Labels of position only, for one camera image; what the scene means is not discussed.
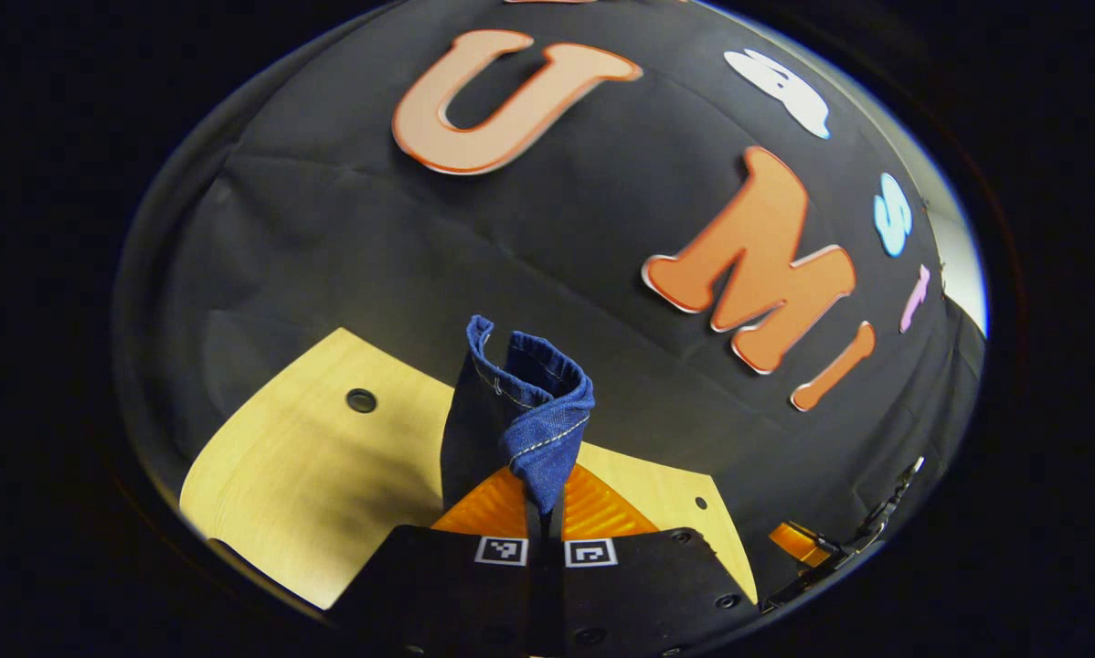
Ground blue denim jeans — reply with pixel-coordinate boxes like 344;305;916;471
440;315;596;517

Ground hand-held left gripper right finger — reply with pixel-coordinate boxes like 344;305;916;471
547;462;760;657

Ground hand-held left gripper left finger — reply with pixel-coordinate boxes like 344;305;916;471
328;462;548;657

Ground black backdrop cloth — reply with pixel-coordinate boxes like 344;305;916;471
113;0;985;595

